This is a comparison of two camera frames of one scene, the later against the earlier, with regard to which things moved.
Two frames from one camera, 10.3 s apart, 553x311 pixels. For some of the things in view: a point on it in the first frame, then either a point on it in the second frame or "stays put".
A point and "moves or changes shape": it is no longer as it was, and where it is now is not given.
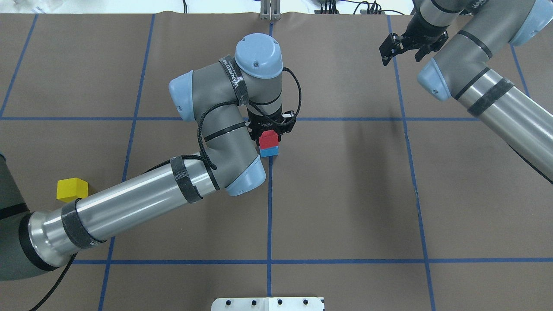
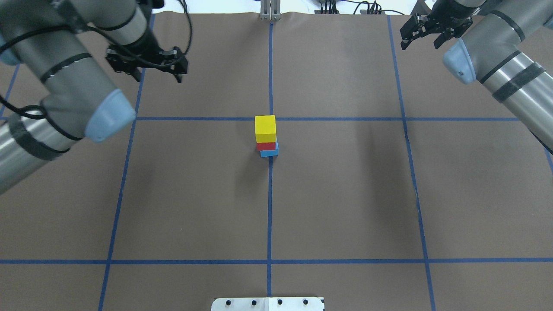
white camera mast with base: x=294 y=303 stays put
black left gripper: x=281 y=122 -> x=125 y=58
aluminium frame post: x=270 y=10 stays put
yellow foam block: x=69 y=190 moves or changes shape
